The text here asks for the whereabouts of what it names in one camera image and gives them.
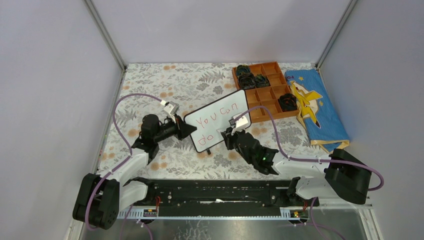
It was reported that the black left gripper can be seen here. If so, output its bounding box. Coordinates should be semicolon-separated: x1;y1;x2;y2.
154;114;197;144

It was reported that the black framed whiteboard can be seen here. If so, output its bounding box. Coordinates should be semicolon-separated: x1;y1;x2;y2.
183;89;249;153

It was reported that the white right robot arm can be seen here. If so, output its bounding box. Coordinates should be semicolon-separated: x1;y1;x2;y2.
221;127;372;206

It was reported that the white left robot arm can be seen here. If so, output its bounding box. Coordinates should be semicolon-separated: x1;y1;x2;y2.
72;114;197;230

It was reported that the black coiled band middle left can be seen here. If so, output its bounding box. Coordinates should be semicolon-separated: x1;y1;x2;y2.
238;72;256;90

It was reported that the black coiled band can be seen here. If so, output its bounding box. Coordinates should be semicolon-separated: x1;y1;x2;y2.
277;93;298;112
254;74;270;88
235;64;251;78
238;72;256;90

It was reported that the black coiled band front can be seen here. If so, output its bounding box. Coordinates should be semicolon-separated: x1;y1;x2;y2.
277;93;298;112

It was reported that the black coiled band middle right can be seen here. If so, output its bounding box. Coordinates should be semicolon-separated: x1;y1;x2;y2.
254;74;270;88

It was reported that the black coiled band back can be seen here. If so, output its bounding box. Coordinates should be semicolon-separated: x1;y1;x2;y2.
235;64;251;78

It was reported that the blue cartoon cloth bag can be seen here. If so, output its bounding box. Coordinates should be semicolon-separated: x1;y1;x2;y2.
284;69;350;153

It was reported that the right electronics board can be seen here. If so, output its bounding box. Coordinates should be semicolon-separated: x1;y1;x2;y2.
290;209;309;219

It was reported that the electronics board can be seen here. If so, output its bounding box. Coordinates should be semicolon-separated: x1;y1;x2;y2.
290;209;309;219
142;208;159;218

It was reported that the left electronics board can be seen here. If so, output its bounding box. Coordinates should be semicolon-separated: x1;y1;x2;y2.
142;208;159;218

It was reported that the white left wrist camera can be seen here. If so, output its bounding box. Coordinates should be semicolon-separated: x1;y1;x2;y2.
160;100;180;123

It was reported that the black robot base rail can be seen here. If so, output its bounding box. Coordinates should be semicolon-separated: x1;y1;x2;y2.
130;177;320;218

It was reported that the left aluminium frame post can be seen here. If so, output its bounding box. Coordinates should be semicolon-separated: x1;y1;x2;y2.
82;0;126;71

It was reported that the aluminium frame post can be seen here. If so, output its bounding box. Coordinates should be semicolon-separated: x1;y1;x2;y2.
82;0;126;71
315;0;359;69

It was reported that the right aluminium frame post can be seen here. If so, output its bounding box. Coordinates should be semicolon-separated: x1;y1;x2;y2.
315;0;359;69

